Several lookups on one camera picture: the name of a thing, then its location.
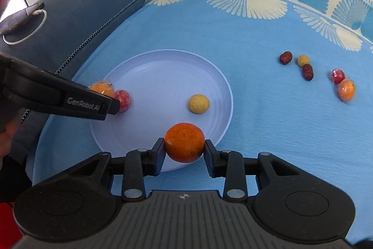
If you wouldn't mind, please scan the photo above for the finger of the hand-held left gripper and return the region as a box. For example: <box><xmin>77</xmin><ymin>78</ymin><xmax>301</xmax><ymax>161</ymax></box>
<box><xmin>0</xmin><ymin>52</ymin><xmax>121</xmax><ymax>121</ymax></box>

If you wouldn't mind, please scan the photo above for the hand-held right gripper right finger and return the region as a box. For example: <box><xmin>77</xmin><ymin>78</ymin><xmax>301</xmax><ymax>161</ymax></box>
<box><xmin>204</xmin><ymin>140</ymin><xmax>308</xmax><ymax>199</ymax></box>

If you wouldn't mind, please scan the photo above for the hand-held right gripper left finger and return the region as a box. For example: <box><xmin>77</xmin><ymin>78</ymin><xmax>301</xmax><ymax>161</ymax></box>
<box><xmin>62</xmin><ymin>137</ymin><xmax>166</xmax><ymax>199</ymax></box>

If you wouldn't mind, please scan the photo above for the plastic-wrapped orange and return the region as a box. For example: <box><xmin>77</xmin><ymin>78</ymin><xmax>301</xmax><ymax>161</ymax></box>
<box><xmin>88</xmin><ymin>81</ymin><xmax>115</xmax><ymax>98</ymax></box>
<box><xmin>337</xmin><ymin>78</ymin><xmax>357</xmax><ymax>104</ymax></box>

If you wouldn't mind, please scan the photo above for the bare orange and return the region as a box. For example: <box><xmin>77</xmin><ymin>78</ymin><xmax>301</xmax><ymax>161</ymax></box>
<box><xmin>164</xmin><ymin>122</ymin><xmax>205</xmax><ymax>163</ymax></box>

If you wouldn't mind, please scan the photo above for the plastic-wrapped red fruit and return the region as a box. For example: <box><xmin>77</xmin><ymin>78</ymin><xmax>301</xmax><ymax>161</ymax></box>
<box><xmin>113</xmin><ymin>89</ymin><xmax>134</xmax><ymax>113</ymax></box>
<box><xmin>330</xmin><ymin>68</ymin><xmax>346</xmax><ymax>84</ymax></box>

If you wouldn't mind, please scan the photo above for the pale blue round plate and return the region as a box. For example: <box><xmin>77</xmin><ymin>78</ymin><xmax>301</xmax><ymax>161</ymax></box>
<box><xmin>89</xmin><ymin>50</ymin><xmax>234</xmax><ymax>173</ymax></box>

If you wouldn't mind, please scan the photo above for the dark red date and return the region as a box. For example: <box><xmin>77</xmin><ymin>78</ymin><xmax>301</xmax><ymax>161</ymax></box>
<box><xmin>279</xmin><ymin>51</ymin><xmax>293</xmax><ymax>65</ymax></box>

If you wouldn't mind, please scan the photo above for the wrinkled red date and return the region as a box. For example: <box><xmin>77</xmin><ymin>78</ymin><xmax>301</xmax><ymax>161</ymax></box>
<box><xmin>301</xmin><ymin>63</ymin><xmax>314</xmax><ymax>81</ymax></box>

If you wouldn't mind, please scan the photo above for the large yellow round fruit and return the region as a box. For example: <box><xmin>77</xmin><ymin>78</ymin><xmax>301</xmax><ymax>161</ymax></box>
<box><xmin>187</xmin><ymin>94</ymin><xmax>210</xmax><ymax>114</ymax></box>

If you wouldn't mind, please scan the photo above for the person's dark clothing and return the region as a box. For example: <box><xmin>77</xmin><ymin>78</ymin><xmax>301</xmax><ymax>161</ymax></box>
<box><xmin>0</xmin><ymin>154</ymin><xmax>33</xmax><ymax>204</ymax></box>

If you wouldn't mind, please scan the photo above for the blue fan-print sheet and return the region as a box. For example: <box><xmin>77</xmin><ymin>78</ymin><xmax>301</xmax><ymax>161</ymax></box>
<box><xmin>32</xmin><ymin>0</ymin><xmax>373</xmax><ymax>244</ymax></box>

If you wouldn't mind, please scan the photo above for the black smartphone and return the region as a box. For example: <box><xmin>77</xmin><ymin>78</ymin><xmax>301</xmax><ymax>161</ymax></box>
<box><xmin>0</xmin><ymin>2</ymin><xmax>45</xmax><ymax>35</ymax></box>

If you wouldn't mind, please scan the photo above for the blue sofa armrest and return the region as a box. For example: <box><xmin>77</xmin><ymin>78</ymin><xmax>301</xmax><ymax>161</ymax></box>
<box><xmin>0</xmin><ymin>0</ymin><xmax>154</xmax><ymax>188</ymax></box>

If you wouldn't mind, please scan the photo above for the red cloth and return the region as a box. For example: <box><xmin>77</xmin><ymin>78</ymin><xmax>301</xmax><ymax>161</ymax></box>
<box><xmin>0</xmin><ymin>202</ymin><xmax>23</xmax><ymax>241</ymax></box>

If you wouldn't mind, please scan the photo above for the white charging cable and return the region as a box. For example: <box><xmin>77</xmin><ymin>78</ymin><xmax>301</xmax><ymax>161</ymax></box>
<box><xmin>2</xmin><ymin>9</ymin><xmax>48</xmax><ymax>45</ymax></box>

